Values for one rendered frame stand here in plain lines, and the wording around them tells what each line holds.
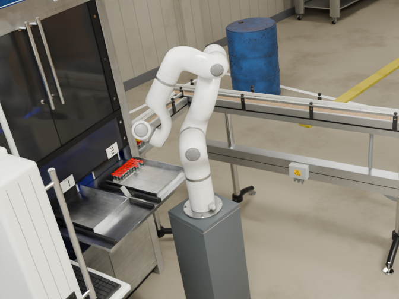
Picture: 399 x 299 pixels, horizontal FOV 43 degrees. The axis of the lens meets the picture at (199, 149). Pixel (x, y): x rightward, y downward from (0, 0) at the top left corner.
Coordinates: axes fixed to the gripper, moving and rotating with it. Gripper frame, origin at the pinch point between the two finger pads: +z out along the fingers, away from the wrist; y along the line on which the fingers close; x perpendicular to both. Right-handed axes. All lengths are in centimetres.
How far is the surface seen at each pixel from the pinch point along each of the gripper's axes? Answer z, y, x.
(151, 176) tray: 23.2, 12.5, -20.1
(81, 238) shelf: -13, -7, -57
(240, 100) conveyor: 77, 46, 44
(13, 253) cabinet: -83, -20, -53
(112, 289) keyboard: -38, 15, -65
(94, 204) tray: 9.5, -8.8, -43.5
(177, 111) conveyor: 90, 12, 22
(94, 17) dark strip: 2, -44, 42
